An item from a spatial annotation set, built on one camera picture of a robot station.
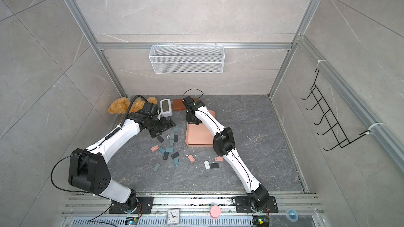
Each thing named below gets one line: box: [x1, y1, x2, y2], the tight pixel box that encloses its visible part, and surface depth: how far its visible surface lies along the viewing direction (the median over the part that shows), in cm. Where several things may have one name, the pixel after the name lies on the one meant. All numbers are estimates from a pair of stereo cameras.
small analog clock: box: [166, 208, 180, 226], surface depth 70 cm
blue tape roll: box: [286, 208, 299, 223], surface depth 73 cm
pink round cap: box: [209, 204, 221, 220], surface depth 66 cm
